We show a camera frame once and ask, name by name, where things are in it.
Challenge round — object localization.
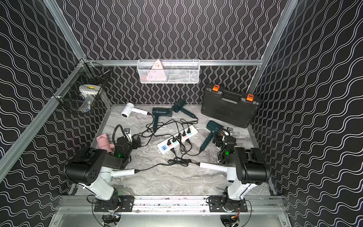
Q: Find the white multicolour power strip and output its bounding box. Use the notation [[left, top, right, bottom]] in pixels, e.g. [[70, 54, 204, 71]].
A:
[[157, 126, 198, 155]]

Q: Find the black cord front green dryer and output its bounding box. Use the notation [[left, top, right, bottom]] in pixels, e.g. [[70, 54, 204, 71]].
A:
[[184, 138, 202, 157]]

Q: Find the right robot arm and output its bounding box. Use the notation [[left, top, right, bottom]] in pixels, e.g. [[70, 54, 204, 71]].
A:
[[215, 136, 269, 209]]

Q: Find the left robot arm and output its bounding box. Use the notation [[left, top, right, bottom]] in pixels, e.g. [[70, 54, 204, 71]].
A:
[[64, 136, 135, 212]]

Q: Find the pink hair dryer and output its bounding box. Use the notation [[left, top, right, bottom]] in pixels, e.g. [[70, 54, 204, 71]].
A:
[[96, 133, 114, 154]]

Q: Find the black plastic tool case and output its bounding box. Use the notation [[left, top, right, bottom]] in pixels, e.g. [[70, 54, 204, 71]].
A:
[[201, 84, 262, 128]]

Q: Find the white dryer at back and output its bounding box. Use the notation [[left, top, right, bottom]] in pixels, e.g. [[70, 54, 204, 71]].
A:
[[121, 103, 150, 118]]

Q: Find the silver dryer in black basket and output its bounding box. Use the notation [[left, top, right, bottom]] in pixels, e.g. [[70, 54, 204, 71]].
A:
[[78, 84, 101, 113]]

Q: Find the pink triangular item in basket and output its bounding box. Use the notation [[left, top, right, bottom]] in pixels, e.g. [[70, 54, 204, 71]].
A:
[[146, 59, 167, 83]]

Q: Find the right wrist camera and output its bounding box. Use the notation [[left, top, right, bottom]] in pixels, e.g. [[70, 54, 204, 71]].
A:
[[226, 127, 233, 136]]

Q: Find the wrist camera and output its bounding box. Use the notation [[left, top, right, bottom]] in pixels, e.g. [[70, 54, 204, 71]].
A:
[[226, 127, 233, 136], [124, 128, 132, 142]]

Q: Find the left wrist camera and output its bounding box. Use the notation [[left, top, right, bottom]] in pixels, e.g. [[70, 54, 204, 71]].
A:
[[124, 128, 132, 142]]

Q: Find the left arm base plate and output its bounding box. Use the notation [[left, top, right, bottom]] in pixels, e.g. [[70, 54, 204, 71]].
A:
[[93, 195, 135, 212]]

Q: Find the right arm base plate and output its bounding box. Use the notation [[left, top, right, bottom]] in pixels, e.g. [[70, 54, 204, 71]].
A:
[[206, 196, 248, 213]]

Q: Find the black wire mesh basket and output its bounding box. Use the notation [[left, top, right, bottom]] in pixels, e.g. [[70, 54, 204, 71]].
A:
[[53, 59, 112, 115]]

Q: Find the white wire wall basket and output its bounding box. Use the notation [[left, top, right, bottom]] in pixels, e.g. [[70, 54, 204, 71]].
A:
[[137, 59, 200, 84]]

